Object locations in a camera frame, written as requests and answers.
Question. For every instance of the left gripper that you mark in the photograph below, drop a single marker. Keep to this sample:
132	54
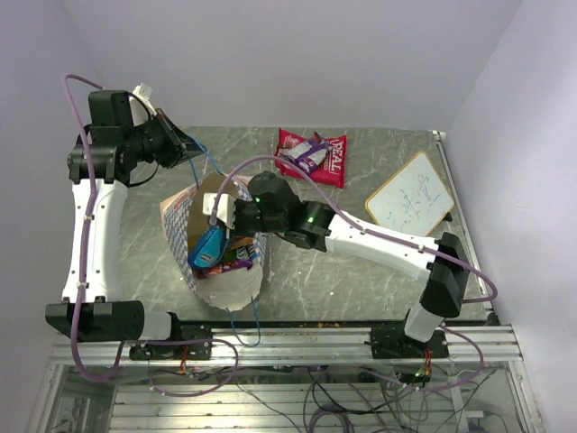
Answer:
178	142

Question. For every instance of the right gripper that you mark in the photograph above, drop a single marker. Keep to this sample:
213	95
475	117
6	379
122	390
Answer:
238	232

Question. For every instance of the blue snack packet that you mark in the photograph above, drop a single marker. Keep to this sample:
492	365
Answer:
209	248

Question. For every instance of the checkered paper bag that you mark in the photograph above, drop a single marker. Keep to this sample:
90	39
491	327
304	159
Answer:
183	223

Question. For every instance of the purple snack pack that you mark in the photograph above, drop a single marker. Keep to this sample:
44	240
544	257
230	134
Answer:
308	155

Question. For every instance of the pink crisps bag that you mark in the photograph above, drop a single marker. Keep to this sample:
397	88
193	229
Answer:
332	170

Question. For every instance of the orange snack packet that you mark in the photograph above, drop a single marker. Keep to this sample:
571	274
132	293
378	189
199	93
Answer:
238	243

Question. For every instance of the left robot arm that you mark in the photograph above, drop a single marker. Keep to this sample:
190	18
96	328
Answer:
125	130

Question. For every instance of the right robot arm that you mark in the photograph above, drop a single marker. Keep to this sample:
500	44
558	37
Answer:
440	263

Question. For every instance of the purple chocolate pack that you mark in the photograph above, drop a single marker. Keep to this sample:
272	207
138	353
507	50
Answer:
221	268

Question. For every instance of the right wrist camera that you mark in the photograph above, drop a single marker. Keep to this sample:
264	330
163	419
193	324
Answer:
225	208

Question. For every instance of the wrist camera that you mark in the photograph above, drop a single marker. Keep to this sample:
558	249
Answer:
225	208
141	106

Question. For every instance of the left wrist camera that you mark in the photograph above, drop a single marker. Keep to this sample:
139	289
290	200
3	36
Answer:
141	106

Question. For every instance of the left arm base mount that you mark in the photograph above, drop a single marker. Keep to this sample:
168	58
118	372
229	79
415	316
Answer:
190	343

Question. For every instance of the small whiteboard yellow frame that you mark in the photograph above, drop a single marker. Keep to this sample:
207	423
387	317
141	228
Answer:
413	201

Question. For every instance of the aluminium rail frame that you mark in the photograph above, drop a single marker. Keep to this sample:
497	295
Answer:
466	346

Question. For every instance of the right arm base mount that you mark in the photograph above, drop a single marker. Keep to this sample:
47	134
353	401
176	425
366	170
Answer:
389	342

